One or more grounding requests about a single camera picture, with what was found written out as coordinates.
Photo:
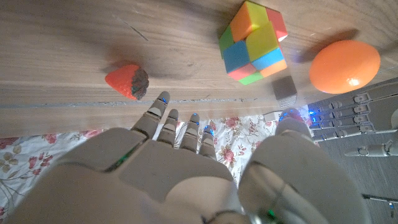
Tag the orange fruit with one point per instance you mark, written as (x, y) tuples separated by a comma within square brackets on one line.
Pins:
[(345, 67)]

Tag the small red object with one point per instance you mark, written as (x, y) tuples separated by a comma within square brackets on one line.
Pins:
[(124, 81)]

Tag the black NITRO box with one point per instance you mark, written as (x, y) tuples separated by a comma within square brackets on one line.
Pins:
[(284, 90)]

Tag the floral backdrop cloth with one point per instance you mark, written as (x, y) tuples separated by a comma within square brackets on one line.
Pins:
[(31, 155)]

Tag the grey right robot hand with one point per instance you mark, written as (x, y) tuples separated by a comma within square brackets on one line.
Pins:
[(174, 174)]

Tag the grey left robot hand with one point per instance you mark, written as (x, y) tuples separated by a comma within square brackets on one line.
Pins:
[(367, 118)]

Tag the multicoloured Rubik's cube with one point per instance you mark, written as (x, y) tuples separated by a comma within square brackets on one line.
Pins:
[(252, 46)]

